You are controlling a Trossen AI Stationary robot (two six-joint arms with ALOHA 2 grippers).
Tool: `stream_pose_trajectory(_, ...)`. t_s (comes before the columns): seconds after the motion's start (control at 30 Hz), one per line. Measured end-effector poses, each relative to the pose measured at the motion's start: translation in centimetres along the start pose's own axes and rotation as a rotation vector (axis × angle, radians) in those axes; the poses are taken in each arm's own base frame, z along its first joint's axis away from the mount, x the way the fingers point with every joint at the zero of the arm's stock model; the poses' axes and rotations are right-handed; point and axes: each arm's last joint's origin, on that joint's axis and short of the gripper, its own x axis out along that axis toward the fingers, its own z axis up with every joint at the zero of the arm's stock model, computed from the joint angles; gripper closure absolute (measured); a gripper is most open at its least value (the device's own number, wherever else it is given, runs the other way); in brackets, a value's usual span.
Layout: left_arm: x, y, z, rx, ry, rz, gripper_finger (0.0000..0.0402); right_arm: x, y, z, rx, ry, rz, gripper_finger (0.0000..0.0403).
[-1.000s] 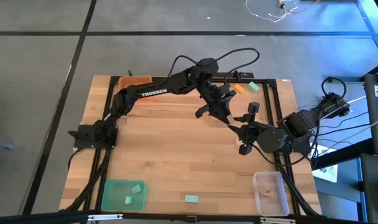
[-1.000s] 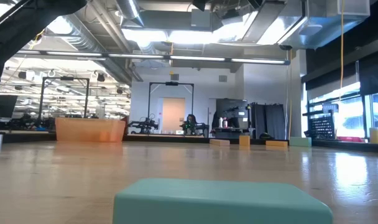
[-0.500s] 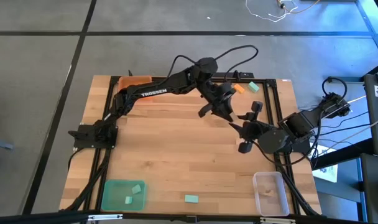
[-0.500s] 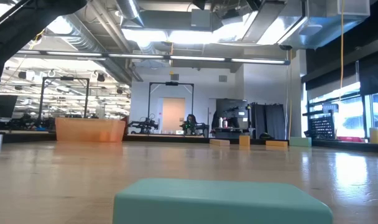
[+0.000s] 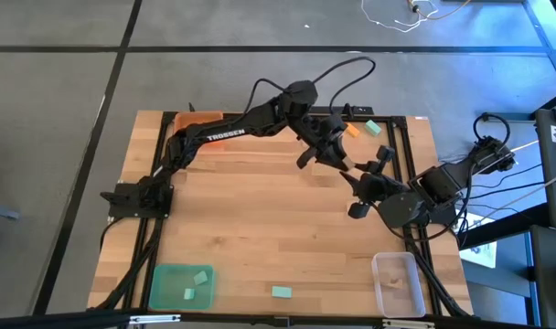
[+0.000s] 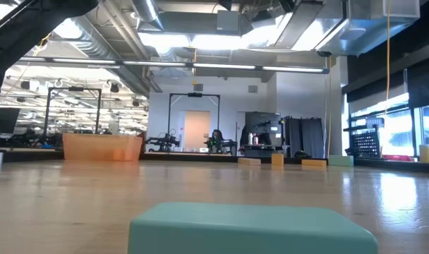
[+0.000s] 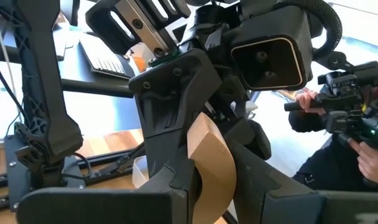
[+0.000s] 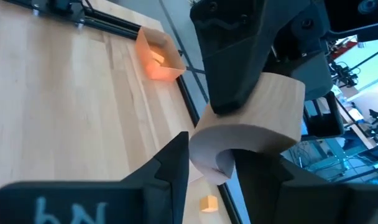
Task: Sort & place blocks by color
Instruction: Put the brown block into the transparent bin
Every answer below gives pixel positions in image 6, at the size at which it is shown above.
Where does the long natural wood block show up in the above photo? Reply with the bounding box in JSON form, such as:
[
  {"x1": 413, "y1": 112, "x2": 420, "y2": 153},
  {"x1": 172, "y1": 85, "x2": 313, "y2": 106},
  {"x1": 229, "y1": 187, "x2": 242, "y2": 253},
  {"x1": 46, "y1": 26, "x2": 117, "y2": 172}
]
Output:
[{"x1": 237, "y1": 157, "x2": 262, "y2": 167}]

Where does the orange rectangular block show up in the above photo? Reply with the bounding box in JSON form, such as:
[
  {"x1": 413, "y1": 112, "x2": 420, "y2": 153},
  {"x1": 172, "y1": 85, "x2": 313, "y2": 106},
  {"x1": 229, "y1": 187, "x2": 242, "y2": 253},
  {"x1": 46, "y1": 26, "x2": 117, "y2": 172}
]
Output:
[{"x1": 301, "y1": 159, "x2": 328, "y2": 168}]

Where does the green rectangular block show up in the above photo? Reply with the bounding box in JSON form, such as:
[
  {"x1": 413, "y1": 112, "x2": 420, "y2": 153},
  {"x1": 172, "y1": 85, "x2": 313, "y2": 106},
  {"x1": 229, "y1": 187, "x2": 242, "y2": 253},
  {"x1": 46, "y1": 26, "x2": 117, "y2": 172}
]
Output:
[
  {"x1": 327, "y1": 155, "x2": 355, "y2": 168},
  {"x1": 127, "y1": 201, "x2": 379, "y2": 254}
]

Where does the tan door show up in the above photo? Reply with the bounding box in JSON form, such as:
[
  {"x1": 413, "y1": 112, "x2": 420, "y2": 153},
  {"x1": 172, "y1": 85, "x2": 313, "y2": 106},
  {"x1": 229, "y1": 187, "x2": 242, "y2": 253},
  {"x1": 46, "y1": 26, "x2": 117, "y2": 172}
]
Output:
[{"x1": 183, "y1": 110, "x2": 212, "y2": 152}]

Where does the black cabinet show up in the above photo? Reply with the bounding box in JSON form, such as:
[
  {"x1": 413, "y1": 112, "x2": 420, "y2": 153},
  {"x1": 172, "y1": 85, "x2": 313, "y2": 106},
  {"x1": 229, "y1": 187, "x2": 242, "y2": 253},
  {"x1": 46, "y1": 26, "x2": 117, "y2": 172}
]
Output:
[{"x1": 244, "y1": 111, "x2": 283, "y2": 146}]

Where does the dark background desk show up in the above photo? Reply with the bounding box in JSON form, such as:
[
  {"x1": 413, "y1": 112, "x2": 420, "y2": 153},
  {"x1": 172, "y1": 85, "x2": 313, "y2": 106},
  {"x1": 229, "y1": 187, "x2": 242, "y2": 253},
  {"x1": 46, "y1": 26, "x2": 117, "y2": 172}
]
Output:
[{"x1": 239, "y1": 144, "x2": 291, "y2": 158}]

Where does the long ceiling light bar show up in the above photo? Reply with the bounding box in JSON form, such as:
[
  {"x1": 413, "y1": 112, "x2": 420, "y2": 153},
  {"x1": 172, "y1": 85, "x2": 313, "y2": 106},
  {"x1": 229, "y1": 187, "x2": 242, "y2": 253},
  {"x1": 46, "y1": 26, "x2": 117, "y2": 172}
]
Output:
[{"x1": 16, "y1": 57, "x2": 331, "y2": 75}]

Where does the dark gray curtain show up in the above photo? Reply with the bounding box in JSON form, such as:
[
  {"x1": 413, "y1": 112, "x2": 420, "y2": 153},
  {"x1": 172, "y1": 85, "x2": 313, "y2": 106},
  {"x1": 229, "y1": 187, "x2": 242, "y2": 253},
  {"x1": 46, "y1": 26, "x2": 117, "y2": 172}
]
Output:
[{"x1": 284, "y1": 116, "x2": 325, "y2": 159}]

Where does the gray ceiling box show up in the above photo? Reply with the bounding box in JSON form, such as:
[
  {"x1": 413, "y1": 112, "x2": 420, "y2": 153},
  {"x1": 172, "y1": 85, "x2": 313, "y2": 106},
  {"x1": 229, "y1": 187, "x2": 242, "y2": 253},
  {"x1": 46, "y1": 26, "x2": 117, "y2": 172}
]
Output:
[{"x1": 217, "y1": 9, "x2": 242, "y2": 36}]

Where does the orange plastic bin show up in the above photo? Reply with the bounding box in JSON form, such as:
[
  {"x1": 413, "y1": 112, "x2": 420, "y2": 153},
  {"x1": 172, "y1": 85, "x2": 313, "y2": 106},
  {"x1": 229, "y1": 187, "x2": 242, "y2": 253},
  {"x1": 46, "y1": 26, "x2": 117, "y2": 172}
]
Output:
[{"x1": 62, "y1": 133, "x2": 144, "y2": 162}]

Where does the black perforated crate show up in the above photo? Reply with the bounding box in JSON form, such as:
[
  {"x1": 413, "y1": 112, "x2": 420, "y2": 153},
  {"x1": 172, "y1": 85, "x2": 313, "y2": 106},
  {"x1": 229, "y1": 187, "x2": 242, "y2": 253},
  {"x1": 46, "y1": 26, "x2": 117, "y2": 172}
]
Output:
[{"x1": 344, "y1": 125, "x2": 382, "y2": 159}]

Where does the red tray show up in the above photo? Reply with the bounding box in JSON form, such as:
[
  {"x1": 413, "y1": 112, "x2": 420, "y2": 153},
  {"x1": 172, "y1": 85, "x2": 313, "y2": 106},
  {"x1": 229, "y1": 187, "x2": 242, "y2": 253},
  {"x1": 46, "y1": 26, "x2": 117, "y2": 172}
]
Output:
[{"x1": 381, "y1": 154, "x2": 416, "y2": 162}]

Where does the black monitor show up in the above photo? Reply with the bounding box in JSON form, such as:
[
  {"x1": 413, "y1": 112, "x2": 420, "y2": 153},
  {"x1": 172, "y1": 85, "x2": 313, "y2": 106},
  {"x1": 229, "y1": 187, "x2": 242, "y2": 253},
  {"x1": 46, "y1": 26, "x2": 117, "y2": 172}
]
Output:
[{"x1": 0, "y1": 107, "x2": 21, "y2": 135}]

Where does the yellow cylinder container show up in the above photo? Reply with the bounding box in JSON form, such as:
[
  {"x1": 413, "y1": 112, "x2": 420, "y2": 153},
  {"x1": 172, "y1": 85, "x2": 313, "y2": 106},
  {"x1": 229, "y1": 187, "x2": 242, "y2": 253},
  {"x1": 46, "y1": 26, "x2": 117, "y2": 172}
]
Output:
[{"x1": 418, "y1": 143, "x2": 429, "y2": 164}]

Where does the black gantry frame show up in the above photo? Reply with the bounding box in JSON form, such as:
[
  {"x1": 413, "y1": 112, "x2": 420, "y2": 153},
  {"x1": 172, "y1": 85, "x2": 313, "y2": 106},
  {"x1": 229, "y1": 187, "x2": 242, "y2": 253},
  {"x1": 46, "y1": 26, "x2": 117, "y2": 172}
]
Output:
[
  {"x1": 167, "y1": 92, "x2": 222, "y2": 151},
  {"x1": 43, "y1": 86, "x2": 102, "y2": 135}
]

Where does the black aluminium table frame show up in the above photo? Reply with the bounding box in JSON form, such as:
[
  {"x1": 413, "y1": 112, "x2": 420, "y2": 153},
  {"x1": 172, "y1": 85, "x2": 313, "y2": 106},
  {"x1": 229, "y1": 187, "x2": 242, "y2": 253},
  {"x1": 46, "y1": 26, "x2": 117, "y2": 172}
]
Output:
[{"x1": 0, "y1": 147, "x2": 429, "y2": 174}]

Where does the yellow hanging cable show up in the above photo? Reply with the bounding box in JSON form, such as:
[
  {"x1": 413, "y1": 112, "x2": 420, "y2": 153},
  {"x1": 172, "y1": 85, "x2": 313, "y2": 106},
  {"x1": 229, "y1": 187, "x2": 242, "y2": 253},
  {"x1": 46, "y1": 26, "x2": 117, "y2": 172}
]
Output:
[{"x1": 327, "y1": 56, "x2": 332, "y2": 159}]

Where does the round silver duct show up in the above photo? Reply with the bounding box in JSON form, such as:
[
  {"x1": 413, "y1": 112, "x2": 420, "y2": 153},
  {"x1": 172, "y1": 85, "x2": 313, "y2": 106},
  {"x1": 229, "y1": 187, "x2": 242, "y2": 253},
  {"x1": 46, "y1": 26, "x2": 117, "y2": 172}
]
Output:
[{"x1": 129, "y1": 0, "x2": 165, "y2": 32}]

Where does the large silver ventilation duct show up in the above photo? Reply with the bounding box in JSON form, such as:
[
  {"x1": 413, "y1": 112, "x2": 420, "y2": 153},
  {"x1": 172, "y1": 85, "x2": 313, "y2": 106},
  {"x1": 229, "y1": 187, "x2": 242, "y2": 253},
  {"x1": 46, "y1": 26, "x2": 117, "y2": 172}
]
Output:
[{"x1": 315, "y1": 0, "x2": 422, "y2": 56}]

